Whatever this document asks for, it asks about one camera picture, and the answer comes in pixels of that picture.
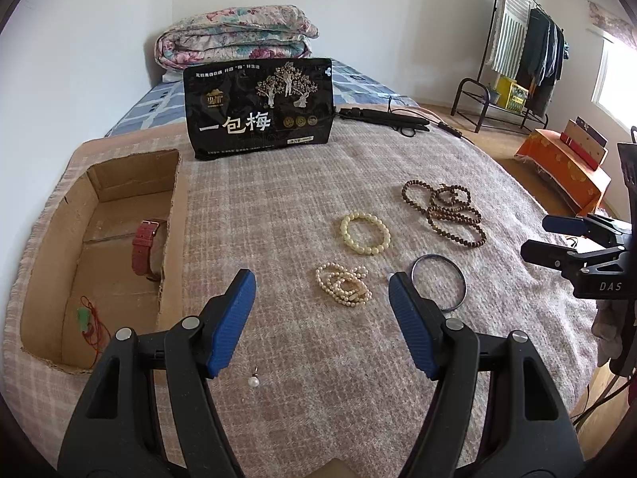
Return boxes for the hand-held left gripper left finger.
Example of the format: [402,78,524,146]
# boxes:
[57,268,258,478]

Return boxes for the folded floral quilt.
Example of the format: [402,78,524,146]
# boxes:
[153,6,319,73]

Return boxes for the floral curtain valance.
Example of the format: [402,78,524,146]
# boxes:
[587,0,637,51]

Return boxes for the window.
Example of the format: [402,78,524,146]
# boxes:
[594,42,637,133]

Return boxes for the thin metal bangle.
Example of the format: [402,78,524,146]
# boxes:
[411,254,467,313]

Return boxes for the orange cloth covered stool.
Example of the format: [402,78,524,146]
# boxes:
[515,128,612,217]

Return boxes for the dark hanging clothes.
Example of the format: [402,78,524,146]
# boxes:
[518,7,571,115]

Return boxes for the beige and red box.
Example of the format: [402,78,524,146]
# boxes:
[560,117,609,170]

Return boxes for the black metal clothes rack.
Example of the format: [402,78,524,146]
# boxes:
[450,0,553,135]

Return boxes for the blue patterned bed sheet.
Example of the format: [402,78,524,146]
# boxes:
[104,57,414,137]

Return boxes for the striped hanging cloth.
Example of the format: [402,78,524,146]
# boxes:
[485,0,531,75]

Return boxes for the red strap wristwatch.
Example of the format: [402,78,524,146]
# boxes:
[131,220,167,282]

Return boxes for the black cable with switch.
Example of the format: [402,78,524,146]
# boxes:
[388,97,479,141]

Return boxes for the black snack bag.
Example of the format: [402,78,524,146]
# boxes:
[182,57,334,161]

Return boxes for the black hair straightener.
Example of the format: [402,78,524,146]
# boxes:
[336,106,431,137]

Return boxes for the green pendant on red string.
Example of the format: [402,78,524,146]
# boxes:
[74,296,113,364]

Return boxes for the pink plaid blanket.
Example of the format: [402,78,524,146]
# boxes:
[2,104,598,478]

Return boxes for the cream bead bracelet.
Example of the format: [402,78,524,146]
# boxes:
[340,212,391,256]

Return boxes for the yellow box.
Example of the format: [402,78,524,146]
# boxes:
[498,77,529,112]

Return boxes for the cardboard box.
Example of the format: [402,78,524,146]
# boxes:
[20,148,182,374]

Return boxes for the brown wooden bead necklace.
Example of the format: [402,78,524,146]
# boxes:
[401,179,488,250]

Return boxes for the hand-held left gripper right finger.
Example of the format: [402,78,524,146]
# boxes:
[388,271,585,478]

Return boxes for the white pearl necklace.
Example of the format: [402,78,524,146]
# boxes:
[315,261,374,307]

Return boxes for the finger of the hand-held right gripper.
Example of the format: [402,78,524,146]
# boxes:
[520,240,623,280]
[542,214,599,235]

